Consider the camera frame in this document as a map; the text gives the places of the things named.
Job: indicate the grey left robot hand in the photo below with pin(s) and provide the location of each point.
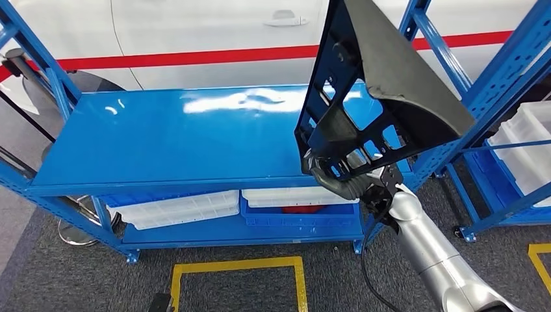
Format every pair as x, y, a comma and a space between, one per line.
161, 303

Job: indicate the white car with red stripe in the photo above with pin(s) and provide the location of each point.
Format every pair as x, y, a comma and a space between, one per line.
193, 34

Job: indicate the blue plastic bin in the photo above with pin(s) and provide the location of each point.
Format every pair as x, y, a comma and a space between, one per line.
142, 199
301, 220
482, 172

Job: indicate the red object in bin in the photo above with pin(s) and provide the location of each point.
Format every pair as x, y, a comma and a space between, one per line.
301, 209

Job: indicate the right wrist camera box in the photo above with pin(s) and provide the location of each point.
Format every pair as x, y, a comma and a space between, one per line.
389, 178

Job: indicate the thin black stanchion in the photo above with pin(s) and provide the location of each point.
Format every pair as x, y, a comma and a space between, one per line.
26, 115

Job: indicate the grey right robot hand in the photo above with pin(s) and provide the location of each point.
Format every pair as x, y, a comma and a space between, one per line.
313, 166

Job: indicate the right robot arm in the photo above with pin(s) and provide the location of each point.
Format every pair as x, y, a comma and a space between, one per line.
430, 249

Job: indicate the black plastic bracket part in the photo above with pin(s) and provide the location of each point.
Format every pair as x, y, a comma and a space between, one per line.
409, 77

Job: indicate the blue metal shelf rack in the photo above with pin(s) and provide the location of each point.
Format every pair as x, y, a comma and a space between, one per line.
150, 142
468, 234

